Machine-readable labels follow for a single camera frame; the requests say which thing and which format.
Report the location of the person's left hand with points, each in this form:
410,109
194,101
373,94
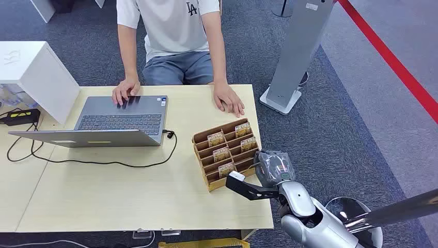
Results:
226,97

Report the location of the person's right hand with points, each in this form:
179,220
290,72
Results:
126,89

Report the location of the person's right forearm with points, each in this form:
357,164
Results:
128,54

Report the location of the person's left forearm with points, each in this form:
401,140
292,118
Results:
216,51

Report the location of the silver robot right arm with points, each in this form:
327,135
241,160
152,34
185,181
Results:
318,226

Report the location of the gold printed card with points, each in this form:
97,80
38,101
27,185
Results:
248,144
226,170
221,154
243,130
216,139

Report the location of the person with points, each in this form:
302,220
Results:
172,30

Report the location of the wooden slotted card holder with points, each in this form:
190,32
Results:
219,183

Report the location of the grey open laptop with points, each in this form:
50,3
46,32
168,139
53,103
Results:
119,118

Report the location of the black round floor base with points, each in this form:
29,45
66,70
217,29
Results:
304,79

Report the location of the grey kiosk stand white base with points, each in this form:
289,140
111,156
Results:
297,51

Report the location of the white cabinet box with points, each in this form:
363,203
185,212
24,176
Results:
32,70

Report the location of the dark round stand base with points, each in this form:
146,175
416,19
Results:
282,10

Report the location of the black power adapter yellow label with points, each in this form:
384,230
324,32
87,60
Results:
21,117

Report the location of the clear plastic wrapped items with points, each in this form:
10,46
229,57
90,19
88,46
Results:
13,95

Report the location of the white furniture panel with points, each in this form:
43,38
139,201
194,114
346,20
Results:
42,8

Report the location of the pale wooden table leg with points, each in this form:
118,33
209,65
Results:
248,234

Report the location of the chrome stanchion dome base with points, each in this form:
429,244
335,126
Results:
345,207

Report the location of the red barrier belt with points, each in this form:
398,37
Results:
393,61

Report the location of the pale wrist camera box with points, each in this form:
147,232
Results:
236,176

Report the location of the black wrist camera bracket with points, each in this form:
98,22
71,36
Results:
251,191

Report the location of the clear plastic bracket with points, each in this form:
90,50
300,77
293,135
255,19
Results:
170,232
142,234

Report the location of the chrome stanchion post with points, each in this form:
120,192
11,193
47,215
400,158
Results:
397,211

